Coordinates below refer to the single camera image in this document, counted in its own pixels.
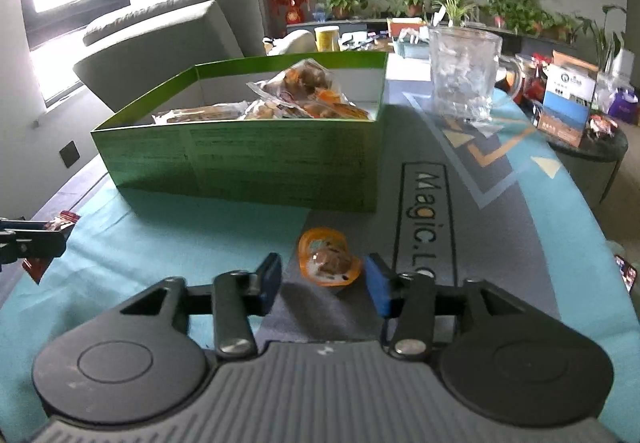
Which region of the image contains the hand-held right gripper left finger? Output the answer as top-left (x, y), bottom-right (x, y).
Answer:
top-left (120, 252), bottom-right (283, 359)

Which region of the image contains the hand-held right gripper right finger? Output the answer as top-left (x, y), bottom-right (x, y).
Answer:
top-left (365, 253), bottom-right (523, 359)

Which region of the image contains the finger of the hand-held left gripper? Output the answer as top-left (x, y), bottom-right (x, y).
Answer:
top-left (0, 218), bottom-right (50, 230)
top-left (0, 229), bottom-right (68, 260)

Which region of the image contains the red snack packet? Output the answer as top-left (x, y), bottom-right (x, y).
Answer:
top-left (22, 212), bottom-right (81, 284)

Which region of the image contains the orange jelly cup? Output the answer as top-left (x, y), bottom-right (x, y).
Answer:
top-left (298, 227), bottom-right (362, 286)

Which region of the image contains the green cardboard box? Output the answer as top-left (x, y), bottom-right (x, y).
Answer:
top-left (91, 52), bottom-right (390, 214)

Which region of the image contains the orange biscuit packet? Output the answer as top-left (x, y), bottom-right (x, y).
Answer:
top-left (300, 100), bottom-right (373, 122)

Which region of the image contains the tan snack packet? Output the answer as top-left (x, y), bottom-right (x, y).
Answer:
top-left (152, 103), bottom-right (251, 124)

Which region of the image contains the clear brown snack packet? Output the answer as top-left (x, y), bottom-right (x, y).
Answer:
top-left (247, 59), bottom-right (346, 106)

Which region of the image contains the clear glass mug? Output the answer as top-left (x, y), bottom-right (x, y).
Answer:
top-left (428, 26), bottom-right (523, 120)

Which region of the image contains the grey armchair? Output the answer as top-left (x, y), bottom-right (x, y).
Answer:
top-left (72, 0), bottom-right (268, 114)

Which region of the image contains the white cushion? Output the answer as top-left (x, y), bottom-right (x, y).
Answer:
top-left (262, 30), bottom-right (317, 58)

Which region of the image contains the blue plastic basket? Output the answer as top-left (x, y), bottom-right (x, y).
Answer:
top-left (392, 36), bottom-right (430, 59)

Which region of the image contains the dark round side table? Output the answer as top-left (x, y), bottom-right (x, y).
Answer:
top-left (547, 123), bottom-right (628, 209)

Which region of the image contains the smartphone with lit screen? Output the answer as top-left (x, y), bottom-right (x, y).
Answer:
top-left (614, 254), bottom-right (638, 294)

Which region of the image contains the yellow can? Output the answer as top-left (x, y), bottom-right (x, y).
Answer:
top-left (315, 26), bottom-right (341, 53)

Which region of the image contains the blue white carton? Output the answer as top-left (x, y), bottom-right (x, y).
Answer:
top-left (540, 64), bottom-right (598, 148)

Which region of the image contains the red wrapped snack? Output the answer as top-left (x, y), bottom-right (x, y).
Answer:
top-left (587, 116), bottom-right (618, 139)

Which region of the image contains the potted green plant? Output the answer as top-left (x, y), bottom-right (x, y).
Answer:
top-left (487, 0), bottom-right (521, 29)
top-left (400, 0), bottom-right (436, 18)
top-left (525, 6), bottom-right (556, 35)
top-left (320, 0), bottom-right (366, 20)

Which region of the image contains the spider plant in vase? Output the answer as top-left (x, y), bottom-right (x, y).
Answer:
top-left (432, 0), bottom-right (476, 28)

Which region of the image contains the purple bag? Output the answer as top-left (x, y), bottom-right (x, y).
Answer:
top-left (609, 88), bottom-right (640, 126)

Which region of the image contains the white air purifier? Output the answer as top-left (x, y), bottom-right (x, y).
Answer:
top-left (615, 48), bottom-right (636, 84)

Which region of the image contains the tall leafy plant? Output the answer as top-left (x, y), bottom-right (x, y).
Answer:
top-left (590, 6), bottom-right (628, 74)

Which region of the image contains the black wall socket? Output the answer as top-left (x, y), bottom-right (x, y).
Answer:
top-left (59, 140), bottom-right (80, 169)

